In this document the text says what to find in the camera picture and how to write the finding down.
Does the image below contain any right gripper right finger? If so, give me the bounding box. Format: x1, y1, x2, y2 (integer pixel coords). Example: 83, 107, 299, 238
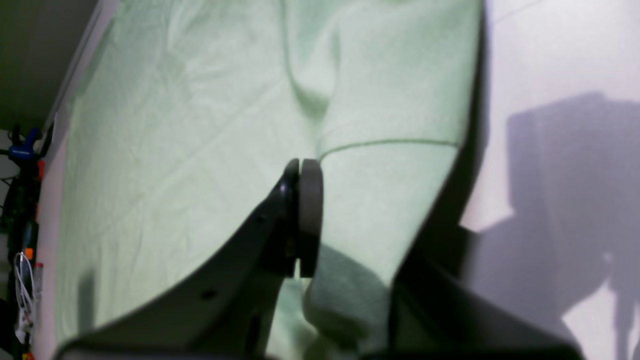
360, 220, 588, 360

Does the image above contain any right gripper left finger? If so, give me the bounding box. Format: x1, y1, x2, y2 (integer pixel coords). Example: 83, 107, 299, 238
55, 158, 323, 360

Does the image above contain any light green T-shirt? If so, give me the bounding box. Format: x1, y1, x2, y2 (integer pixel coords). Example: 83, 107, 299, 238
54, 0, 483, 360

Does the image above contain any blue clamp tool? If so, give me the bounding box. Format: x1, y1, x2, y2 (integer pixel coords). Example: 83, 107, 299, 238
0, 124, 54, 160

